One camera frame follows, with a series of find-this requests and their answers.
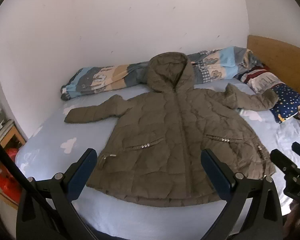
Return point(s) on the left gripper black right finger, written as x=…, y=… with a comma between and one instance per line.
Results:
x=264, y=217

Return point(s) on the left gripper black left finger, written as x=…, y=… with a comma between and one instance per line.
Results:
x=45, y=209

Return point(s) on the olive green puffer jacket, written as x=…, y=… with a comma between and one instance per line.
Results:
x=152, y=156

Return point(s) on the wooden bedside shelf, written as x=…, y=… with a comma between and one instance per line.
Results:
x=11, y=141

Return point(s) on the red bag on shelf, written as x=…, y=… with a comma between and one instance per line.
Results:
x=10, y=190

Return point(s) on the wooden headboard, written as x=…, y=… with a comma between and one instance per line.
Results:
x=283, y=59

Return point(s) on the patchwork cartoon rolled duvet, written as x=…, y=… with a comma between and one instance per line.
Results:
x=208, y=66

